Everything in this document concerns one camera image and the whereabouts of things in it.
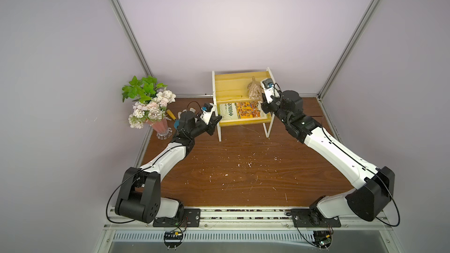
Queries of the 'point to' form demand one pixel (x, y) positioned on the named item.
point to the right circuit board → (323, 239)
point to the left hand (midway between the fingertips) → (219, 115)
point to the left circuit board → (173, 239)
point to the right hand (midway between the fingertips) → (270, 86)
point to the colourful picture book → (241, 110)
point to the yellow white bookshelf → (237, 95)
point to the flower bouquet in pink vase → (153, 97)
